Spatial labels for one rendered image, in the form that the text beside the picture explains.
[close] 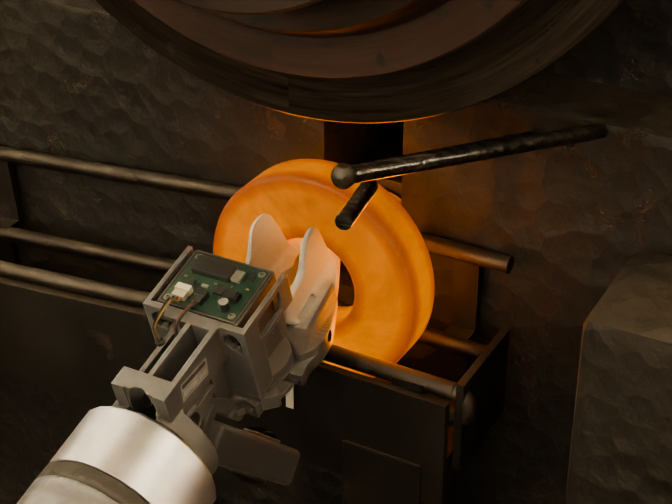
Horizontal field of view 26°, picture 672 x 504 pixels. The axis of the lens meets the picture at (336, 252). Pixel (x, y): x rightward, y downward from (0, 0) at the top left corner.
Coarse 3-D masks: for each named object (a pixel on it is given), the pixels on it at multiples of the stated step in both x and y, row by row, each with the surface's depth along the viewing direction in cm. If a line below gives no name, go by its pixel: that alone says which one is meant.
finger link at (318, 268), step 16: (304, 240) 91; (320, 240) 92; (304, 256) 91; (320, 256) 93; (336, 256) 95; (304, 272) 91; (320, 272) 93; (336, 272) 94; (304, 288) 92; (320, 288) 93; (336, 288) 94; (304, 304) 92; (288, 320) 91; (304, 320) 92
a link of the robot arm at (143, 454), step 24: (96, 408) 82; (120, 408) 81; (72, 432) 82; (96, 432) 80; (120, 432) 80; (144, 432) 80; (168, 432) 80; (72, 456) 79; (96, 456) 79; (120, 456) 79; (144, 456) 79; (168, 456) 80; (192, 456) 80; (120, 480) 78; (144, 480) 78; (168, 480) 79; (192, 480) 80
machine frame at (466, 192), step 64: (0, 0) 109; (64, 0) 107; (640, 0) 90; (0, 64) 112; (64, 64) 109; (128, 64) 106; (576, 64) 94; (640, 64) 92; (0, 128) 115; (64, 128) 112; (128, 128) 109; (192, 128) 106; (256, 128) 103; (320, 128) 100; (384, 128) 109; (448, 128) 95; (512, 128) 92; (640, 128) 88; (64, 192) 115; (128, 192) 112; (448, 192) 97; (512, 192) 95; (576, 192) 92; (640, 192) 90; (64, 256) 119; (512, 256) 97; (576, 256) 94; (448, 320) 102; (512, 320) 99; (576, 320) 97; (0, 384) 130; (512, 384) 102; (576, 384) 99; (0, 448) 135; (512, 448) 105
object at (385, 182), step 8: (400, 128) 111; (392, 136) 109; (400, 136) 109; (384, 144) 108; (392, 144) 108; (400, 144) 108; (376, 152) 107; (384, 152) 107; (392, 152) 107; (400, 152) 107; (368, 160) 106; (400, 176) 104; (384, 184) 104; (392, 184) 103; (400, 184) 103; (392, 192) 103; (400, 192) 103; (400, 200) 103
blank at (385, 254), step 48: (240, 192) 97; (288, 192) 95; (336, 192) 93; (384, 192) 94; (240, 240) 99; (336, 240) 94; (384, 240) 93; (384, 288) 94; (432, 288) 96; (336, 336) 98; (384, 336) 96
